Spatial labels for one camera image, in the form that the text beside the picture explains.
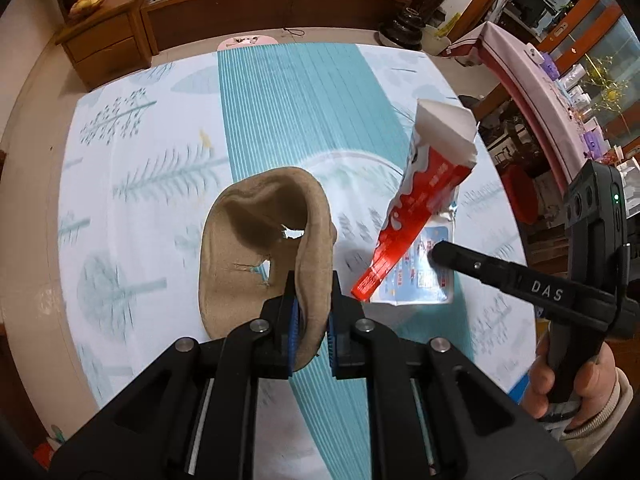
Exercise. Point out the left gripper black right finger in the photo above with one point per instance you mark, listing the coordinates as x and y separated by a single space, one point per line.
346 355

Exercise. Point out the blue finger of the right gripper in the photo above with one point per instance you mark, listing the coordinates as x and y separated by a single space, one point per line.
488 270

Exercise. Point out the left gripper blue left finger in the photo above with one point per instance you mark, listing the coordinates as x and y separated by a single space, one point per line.
278 345

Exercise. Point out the red white torn box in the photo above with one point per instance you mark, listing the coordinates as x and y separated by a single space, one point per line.
442 154

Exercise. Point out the person right hand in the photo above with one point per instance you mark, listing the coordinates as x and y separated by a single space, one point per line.
594 384

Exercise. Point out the side table pink cloth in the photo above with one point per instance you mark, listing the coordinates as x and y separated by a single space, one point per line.
556 125

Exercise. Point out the stacked metal pots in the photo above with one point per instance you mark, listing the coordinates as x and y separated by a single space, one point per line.
404 30

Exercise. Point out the wooden tv cabinet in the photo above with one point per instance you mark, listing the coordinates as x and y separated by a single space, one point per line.
123 35

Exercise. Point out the fruit bowl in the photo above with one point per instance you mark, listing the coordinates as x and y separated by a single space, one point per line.
84 8

